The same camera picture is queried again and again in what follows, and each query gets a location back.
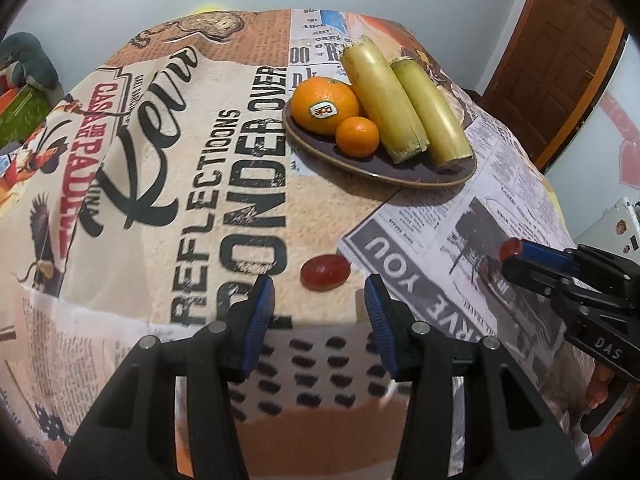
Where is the grey plush toy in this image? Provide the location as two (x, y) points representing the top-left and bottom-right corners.
(0, 32), (64, 95)

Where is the white device with stickers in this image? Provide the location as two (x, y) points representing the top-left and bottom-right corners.
(574, 196), (640, 257)

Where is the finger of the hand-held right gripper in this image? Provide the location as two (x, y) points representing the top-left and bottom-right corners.
(517, 241), (640, 286)
(501, 255), (601, 311)

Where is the red tomato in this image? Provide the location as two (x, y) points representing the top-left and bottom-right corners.
(300, 254), (351, 292)

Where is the peeled sugarcane piece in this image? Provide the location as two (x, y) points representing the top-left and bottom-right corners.
(340, 35), (430, 165)
(390, 57), (474, 169)

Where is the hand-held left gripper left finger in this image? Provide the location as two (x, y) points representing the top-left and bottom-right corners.
(57, 274), (277, 480)

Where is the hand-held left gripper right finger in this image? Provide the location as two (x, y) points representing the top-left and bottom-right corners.
(364, 274), (584, 480)

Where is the green patterned box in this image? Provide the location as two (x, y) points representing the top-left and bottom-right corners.
(0, 85), (52, 148)

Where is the brown wooden door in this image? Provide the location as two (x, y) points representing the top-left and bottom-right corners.
(481, 0), (629, 172)

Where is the small mandarin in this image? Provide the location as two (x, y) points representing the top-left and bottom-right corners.
(335, 116), (381, 158)

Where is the large orange with sticker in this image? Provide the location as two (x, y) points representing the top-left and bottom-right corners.
(291, 76), (361, 136)

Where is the white wardrobe door with hearts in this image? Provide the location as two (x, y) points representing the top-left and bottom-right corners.
(544, 35), (640, 241)

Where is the printed newspaper-pattern blanket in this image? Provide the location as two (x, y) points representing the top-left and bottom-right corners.
(0, 8), (576, 480)

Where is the dark purple plate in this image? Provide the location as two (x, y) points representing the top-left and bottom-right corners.
(282, 87), (476, 189)

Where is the person's right hand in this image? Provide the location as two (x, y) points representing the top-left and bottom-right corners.
(586, 362), (617, 413)

